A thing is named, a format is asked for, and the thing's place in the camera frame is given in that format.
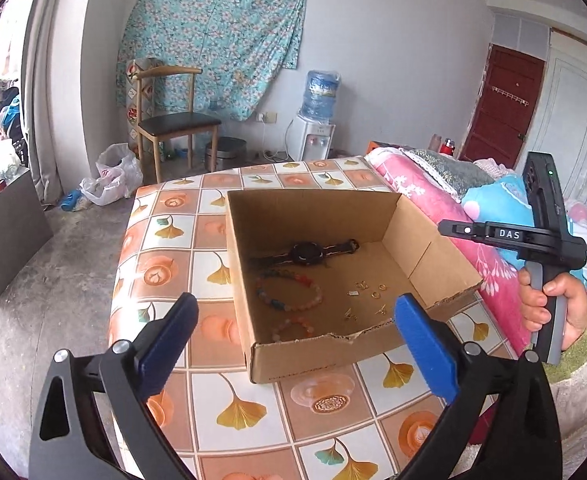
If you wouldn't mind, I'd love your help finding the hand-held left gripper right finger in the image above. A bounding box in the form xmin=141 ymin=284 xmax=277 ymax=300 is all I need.
xmin=394 ymin=292 xmax=564 ymax=480

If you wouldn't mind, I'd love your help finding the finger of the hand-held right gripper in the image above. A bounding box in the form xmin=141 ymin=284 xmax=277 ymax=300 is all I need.
xmin=437 ymin=219 xmax=494 ymax=247

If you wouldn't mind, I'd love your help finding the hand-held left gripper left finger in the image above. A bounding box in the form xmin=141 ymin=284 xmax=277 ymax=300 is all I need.
xmin=28 ymin=291 xmax=200 ymax=480

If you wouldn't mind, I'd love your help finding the round gold filigree pendant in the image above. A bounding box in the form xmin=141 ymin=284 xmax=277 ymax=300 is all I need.
xmin=313 ymin=394 xmax=347 ymax=413

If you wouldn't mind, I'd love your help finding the multicolour bead bracelet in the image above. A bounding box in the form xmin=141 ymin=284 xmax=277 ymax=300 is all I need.
xmin=254 ymin=269 xmax=324 ymax=313

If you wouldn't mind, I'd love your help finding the orange pink bead bracelet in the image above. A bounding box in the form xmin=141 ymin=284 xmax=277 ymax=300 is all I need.
xmin=272 ymin=316 xmax=314 ymax=343

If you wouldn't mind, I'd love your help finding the cardboard box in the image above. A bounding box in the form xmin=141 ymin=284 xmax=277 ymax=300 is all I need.
xmin=224 ymin=190 xmax=484 ymax=386

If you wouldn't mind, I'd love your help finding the person's right forearm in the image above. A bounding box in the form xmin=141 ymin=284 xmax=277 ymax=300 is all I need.
xmin=543 ymin=300 xmax=587 ymax=480

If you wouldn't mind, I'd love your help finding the person's right hand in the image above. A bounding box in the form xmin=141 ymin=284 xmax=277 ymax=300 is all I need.
xmin=517 ymin=267 xmax=587 ymax=353

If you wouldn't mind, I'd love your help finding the blue plush toy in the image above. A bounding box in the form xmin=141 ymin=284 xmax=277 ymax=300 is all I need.
xmin=461 ymin=174 xmax=539 ymax=271

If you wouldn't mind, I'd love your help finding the pink floral blanket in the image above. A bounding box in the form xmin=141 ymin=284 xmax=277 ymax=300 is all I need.
xmin=366 ymin=147 xmax=587 ymax=356

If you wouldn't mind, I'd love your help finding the grey patterned pillow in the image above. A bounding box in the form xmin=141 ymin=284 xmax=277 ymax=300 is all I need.
xmin=403 ymin=149 xmax=497 ymax=203

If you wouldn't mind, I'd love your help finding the ginkgo print tablecloth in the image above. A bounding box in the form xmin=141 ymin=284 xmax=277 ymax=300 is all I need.
xmin=108 ymin=156 xmax=524 ymax=480

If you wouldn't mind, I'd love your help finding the brown door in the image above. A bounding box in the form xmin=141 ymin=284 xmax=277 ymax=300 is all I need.
xmin=459 ymin=44 xmax=547 ymax=170

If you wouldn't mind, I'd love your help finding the white wardrobe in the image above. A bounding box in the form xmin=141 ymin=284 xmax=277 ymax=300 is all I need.
xmin=528 ymin=30 xmax=587 ymax=211

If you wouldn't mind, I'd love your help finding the white hook rack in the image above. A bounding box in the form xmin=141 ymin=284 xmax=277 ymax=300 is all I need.
xmin=491 ymin=86 xmax=529 ymax=107

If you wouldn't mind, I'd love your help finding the black wrist watch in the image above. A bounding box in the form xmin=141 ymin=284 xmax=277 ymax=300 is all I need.
xmin=248 ymin=240 xmax=361 ymax=267

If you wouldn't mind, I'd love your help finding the blue plastic bag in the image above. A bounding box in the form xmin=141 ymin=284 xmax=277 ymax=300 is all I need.
xmin=60 ymin=189 xmax=92 ymax=212

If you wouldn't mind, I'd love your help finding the white plastic bag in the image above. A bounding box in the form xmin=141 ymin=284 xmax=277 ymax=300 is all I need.
xmin=81 ymin=142 xmax=144 ymax=207

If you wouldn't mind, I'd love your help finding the white water dispenser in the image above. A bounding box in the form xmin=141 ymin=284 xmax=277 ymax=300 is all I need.
xmin=293 ymin=114 xmax=337 ymax=162

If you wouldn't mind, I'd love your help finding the dark cabinet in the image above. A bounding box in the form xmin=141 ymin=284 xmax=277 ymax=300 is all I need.
xmin=0 ymin=166 xmax=54 ymax=303

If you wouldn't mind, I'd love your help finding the grey metal bin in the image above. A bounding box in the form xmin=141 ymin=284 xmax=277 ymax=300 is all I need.
xmin=204 ymin=136 xmax=248 ymax=173

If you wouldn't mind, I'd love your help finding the blue water bottle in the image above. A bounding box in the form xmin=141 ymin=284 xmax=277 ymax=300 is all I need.
xmin=301 ymin=70 xmax=341 ymax=123

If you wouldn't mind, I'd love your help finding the wooden chair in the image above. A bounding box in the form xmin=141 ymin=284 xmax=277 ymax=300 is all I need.
xmin=132 ymin=65 xmax=223 ymax=184

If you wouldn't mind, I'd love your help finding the pile of clothes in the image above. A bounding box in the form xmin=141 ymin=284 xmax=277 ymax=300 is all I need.
xmin=0 ymin=77 xmax=29 ymax=186

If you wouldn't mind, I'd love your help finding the grey curtain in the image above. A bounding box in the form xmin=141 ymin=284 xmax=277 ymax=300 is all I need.
xmin=21 ymin=0 xmax=99 ymax=201

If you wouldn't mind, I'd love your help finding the teal floral wall cloth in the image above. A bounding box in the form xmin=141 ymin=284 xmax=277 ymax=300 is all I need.
xmin=115 ymin=0 xmax=308 ymax=122

